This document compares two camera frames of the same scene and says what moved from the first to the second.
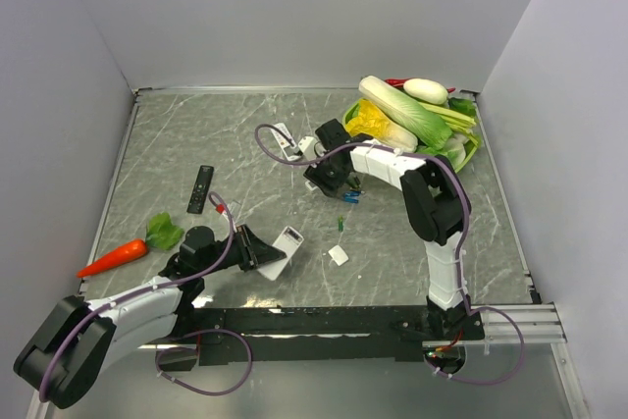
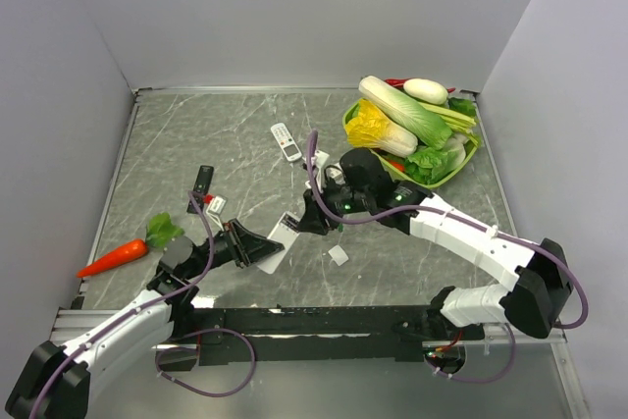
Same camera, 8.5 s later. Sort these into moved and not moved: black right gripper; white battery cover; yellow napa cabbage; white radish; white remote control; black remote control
Moved: white remote control; black right gripper
Not moved: yellow napa cabbage; black remote control; white radish; white battery cover
